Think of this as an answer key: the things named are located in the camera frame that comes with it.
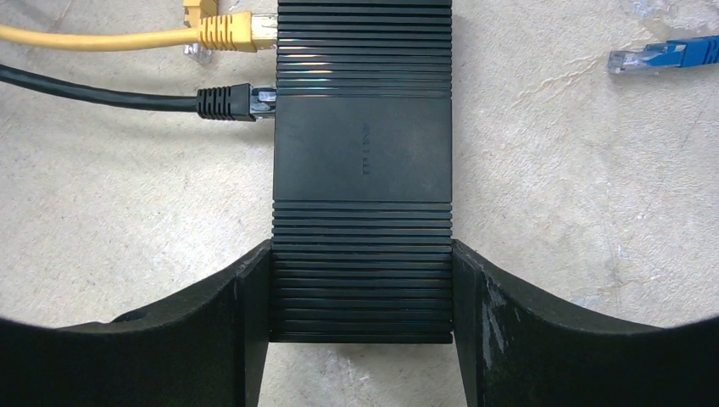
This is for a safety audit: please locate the black box device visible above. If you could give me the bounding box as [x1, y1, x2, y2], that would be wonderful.
[269, 0, 453, 343]

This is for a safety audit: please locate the long black cable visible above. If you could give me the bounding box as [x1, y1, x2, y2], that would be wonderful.
[0, 63, 278, 123]

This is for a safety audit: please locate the short blue ethernet cable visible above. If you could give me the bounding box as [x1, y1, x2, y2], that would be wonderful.
[606, 34, 719, 75]

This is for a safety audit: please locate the yellow ethernet cable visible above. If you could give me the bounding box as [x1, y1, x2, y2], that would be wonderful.
[0, 0, 279, 64]

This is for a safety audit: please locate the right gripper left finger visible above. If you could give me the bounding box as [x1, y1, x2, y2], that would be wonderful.
[1, 243, 271, 406]

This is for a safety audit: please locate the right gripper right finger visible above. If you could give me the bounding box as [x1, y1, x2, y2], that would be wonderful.
[452, 241, 718, 406]

